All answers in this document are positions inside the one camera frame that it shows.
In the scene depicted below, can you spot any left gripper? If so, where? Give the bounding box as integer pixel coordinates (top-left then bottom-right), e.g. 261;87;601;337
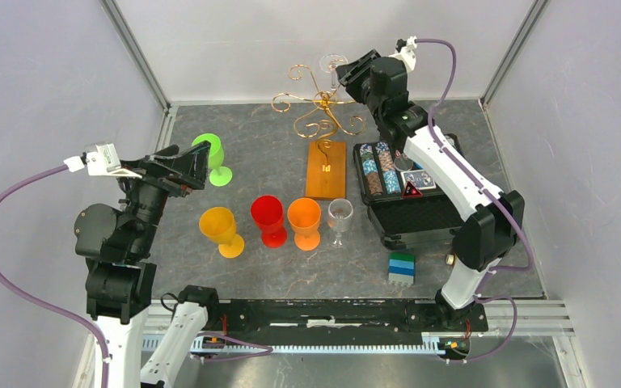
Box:
113;137;210;254

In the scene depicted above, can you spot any clear wine glass back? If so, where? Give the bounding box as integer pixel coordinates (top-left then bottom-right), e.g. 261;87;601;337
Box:
319;53;348;91

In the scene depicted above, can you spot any clear wine glass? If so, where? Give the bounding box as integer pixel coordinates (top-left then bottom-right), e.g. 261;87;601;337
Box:
327;198;353;247
319;53;348;91

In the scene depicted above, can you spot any green wine glass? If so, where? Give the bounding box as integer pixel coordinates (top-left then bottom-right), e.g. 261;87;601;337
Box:
192;133;233;187

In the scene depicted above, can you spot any yellow wine glass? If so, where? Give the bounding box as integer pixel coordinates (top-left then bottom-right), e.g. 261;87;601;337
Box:
199;207;245;259

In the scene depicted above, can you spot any red wine glass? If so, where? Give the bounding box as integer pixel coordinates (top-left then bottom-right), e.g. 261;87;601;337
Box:
250;195;287;249

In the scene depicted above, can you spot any orange wine glass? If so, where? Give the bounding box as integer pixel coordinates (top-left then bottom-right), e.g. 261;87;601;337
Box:
287;197;322;251

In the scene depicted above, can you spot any clear wine glass front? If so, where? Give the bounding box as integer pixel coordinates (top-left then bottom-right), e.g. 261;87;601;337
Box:
327;198;353;247

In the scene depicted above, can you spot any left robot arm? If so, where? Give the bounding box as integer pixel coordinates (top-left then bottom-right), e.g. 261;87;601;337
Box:
66;141;222;387

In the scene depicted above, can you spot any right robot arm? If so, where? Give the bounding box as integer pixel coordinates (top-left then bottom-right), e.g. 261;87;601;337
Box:
336;50;527;330

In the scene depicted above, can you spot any black poker chip case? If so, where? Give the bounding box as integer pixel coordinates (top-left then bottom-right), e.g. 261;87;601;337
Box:
353;141;463;250

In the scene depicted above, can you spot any blue green toy block stack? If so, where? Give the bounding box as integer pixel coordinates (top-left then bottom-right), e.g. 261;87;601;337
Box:
387;252;416;287

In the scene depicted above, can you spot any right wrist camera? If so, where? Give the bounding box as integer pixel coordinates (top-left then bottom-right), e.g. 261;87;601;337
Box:
390;36;417;73

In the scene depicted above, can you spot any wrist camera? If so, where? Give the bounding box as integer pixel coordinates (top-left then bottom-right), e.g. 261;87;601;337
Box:
390;36;417;73
84;142;142;179

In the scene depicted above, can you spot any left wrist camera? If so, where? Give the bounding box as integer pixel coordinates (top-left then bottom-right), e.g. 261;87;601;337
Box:
84;142;142;179

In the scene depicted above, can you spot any gold wire wooden glass rack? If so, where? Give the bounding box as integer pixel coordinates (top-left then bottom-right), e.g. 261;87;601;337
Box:
271;64;366;200

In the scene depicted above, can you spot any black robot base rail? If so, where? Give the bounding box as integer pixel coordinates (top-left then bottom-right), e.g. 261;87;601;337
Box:
205;298;489;346

